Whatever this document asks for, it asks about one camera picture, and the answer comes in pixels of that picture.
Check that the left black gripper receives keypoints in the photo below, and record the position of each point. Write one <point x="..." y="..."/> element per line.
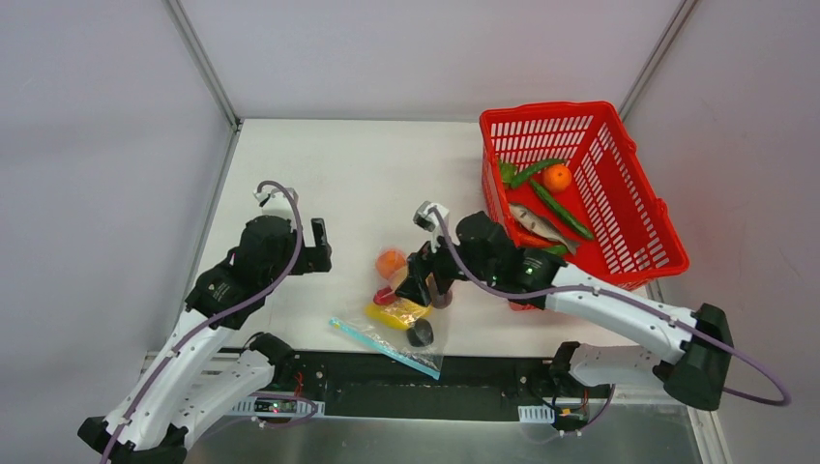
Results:
<point x="318" y="249"/>

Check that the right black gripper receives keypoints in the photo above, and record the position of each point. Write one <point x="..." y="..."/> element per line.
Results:
<point x="421" y="276"/>

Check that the peach fruit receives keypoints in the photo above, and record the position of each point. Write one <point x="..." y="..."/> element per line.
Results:
<point x="440" y="299"/>

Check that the yellow corn cob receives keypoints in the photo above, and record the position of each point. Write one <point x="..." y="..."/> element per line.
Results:
<point x="400" y="315"/>

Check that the orange tangerine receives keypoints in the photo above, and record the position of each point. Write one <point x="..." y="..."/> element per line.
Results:
<point x="389" y="261"/>

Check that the clear zip top bag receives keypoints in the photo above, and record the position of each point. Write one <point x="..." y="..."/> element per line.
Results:
<point x="393" y="343"/>

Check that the dark purple passion fruit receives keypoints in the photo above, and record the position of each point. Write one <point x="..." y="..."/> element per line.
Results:
<point x="420" y="334"/>

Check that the red chili pepper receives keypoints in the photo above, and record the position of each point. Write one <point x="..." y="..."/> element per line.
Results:
<point x="384" y="296"/>

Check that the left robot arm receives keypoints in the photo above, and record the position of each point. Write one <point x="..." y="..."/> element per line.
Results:
<point x="164" y="415"/>

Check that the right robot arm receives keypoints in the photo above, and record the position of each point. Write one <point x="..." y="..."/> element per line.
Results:
<point x="685" y="352"/>

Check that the toy grey fish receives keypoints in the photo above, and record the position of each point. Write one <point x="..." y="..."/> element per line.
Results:
<point x="541" y="227"/>

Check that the green lettuce leaf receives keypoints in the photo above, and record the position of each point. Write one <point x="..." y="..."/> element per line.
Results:
<point x="507" y="172"/>

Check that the green chili pepper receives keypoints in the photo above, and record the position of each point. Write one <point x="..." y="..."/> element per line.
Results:
<point x="558" y="250"/>

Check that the long green cucumber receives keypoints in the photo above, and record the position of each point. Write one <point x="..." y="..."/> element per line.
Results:
<point x="561" y="212"/>

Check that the red plastic basket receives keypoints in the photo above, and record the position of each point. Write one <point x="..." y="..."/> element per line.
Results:
<point x="636" y="242"/>

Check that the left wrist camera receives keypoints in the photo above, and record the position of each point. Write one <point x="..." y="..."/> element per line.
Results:
<point x="272" y="202"/>

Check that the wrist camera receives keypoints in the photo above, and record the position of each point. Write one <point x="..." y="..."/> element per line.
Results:
<point x="272" y="202"/>
<point x="433" y="218"/>

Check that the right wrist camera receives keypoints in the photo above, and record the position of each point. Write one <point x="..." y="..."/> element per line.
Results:
<point x="433" y="218"/>

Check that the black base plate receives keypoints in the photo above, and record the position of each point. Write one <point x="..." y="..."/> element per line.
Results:
<point x="363" y="385"/>

